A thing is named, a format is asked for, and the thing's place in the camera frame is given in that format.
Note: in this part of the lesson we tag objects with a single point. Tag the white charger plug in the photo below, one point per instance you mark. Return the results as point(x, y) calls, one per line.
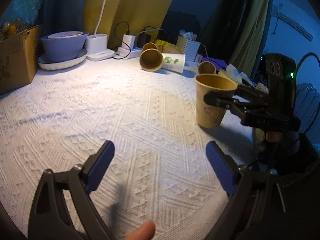
point(128, 42)

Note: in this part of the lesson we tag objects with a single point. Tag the cardboard box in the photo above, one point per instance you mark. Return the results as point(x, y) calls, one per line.
point(19, 59)

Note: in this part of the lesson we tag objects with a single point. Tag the patterned brown paper cup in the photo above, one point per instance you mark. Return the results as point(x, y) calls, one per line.
point(206, 68)

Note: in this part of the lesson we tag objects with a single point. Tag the white perforated basket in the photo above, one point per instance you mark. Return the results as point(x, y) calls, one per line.
point(188, 47)

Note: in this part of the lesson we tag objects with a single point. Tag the yellow plastic bag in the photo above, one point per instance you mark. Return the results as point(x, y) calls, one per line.
point(167, 47)

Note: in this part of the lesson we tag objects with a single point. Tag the white power strip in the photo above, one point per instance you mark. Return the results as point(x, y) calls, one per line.
point(128, 53)

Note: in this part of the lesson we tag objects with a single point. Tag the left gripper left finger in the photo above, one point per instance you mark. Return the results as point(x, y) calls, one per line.
point(49, 215)

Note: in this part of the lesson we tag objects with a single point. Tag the operator thumb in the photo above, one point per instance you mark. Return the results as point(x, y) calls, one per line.
point(145, 232)

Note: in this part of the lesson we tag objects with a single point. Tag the white textured tablecloth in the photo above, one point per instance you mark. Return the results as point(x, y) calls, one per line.
point(159, 172)

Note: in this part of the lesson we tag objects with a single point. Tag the cartoon printed brown paper cup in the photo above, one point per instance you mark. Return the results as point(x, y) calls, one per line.
point(209, 88)

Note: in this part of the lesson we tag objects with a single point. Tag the purple bowl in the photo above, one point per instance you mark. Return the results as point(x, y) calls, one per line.
point(63, 46)

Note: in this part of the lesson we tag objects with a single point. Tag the yellow tissue box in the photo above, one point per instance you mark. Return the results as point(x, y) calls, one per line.
point(240, 78)

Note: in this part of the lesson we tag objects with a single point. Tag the white scalloped plate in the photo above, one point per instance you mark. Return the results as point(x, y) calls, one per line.
point(46, 64)

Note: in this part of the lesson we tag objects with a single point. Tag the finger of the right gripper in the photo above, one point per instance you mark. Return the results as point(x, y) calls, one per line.
point(235, 106)
point(251, 94)

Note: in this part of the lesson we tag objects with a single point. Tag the white desk lamp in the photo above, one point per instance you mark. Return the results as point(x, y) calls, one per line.
point(100, 40)

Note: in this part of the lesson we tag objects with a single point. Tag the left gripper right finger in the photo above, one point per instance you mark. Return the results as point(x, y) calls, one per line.
point(237, 219)

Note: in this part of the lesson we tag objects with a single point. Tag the brown paper cup behind white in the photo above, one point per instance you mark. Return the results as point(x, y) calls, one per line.
point(151, 60)

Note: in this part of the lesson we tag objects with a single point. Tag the plain brown paper cup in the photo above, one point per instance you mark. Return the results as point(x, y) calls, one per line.
point(149, 45)

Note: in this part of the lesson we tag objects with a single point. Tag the black power adapter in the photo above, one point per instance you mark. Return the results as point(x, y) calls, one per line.
point(143, 39)

